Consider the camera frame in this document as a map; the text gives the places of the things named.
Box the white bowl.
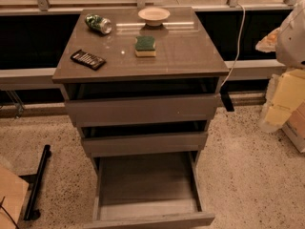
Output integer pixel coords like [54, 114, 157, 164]
[138, 8, 170, 27]

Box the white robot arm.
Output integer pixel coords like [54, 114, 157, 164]
[255, 0, 305, 133]

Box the wooden board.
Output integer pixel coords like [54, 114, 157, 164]
[0, 165, 29, 229]

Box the black metal bar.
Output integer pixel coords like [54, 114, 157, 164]
[24, 144, 51, 221]

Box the grey bottom drawer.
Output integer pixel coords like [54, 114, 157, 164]
[84, 152, 214, 229]

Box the grey top drawer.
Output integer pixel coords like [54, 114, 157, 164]
[64, 77, 222, 128]

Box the green and yellow sponge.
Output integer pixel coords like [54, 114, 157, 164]
[134, 36, 156, 57]

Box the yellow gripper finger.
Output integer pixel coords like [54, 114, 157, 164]
[258, 69, 305, 133]
[255, 28, 280, 52]

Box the white cable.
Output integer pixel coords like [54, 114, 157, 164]
[220, 3, 247, 88]

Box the grey drawer cabinet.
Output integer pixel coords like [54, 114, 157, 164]
[51, 6, 230, 167]

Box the green soda can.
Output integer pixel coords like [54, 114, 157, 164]
[85, 14, 112, 34]

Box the brown cardboard box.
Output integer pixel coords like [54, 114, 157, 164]
[282, 102, 305, 153]

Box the grey drawer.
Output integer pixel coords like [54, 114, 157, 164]
[64, 77, 222, 128]
[84, 152, 214, 229]
[82, 120, 208, 157]

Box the black chocolate bar packet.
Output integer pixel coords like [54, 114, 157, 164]
[71, 50, 106, 71]

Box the grey middle drawer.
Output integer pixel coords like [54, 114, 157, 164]
[82, 120, 208, 157]

